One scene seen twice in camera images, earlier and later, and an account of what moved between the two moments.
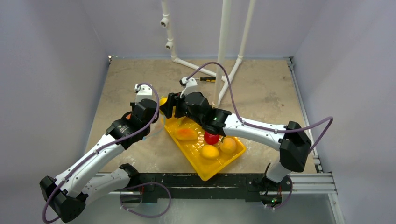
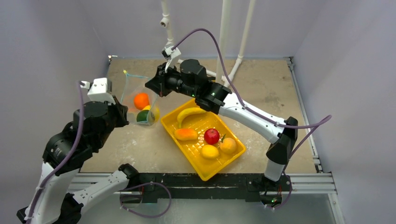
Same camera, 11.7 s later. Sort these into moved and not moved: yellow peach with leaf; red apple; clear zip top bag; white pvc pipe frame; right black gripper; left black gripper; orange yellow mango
Moved: right black gripper; clear zip top bag; left black gripper
Not moved: yellow peach with leaf; orange yellow mango; red apple; white pvc pipe frame
